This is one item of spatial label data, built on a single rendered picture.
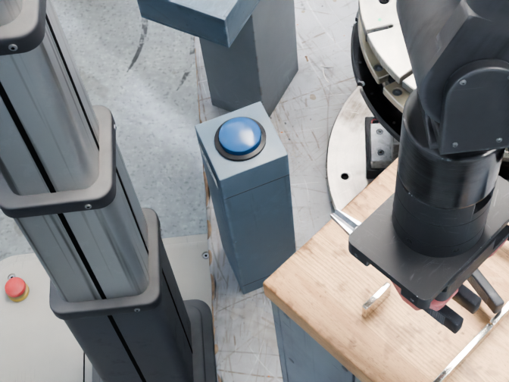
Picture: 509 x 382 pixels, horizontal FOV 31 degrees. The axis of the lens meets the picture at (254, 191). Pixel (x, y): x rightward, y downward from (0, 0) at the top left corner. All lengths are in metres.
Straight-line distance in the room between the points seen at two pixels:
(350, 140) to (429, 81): 0.73
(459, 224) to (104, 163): 0.57
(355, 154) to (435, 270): 0.59
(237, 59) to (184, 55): 1.20
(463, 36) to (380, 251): 0.19
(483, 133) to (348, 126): 0.72
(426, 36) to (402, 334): 0.36
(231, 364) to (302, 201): 0.23
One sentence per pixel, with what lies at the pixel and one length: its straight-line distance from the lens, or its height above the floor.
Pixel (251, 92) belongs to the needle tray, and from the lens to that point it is 1.15.
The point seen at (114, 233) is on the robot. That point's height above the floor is 0.83.
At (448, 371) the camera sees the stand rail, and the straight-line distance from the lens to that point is 0.73.
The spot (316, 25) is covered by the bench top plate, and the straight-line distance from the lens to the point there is 1.30.
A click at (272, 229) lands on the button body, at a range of 0.97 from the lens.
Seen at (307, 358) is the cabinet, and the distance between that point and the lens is 0.85.
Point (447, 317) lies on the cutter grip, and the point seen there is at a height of 1.17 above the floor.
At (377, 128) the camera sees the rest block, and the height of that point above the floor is 0.84.
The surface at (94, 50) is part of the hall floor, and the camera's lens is 2.38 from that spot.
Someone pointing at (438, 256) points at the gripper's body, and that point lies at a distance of 0.57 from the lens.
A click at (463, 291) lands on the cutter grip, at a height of 1.17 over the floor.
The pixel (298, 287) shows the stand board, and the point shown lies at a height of 1.07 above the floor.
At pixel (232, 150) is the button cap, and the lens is 0.86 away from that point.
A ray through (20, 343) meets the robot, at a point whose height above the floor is 0.26.
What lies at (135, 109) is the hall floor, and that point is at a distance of 2.24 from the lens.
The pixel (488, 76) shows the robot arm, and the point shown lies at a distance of 0.43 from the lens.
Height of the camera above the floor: 1.76
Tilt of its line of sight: 58 degrees down
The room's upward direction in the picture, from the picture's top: 9 degrees counter-clockwise
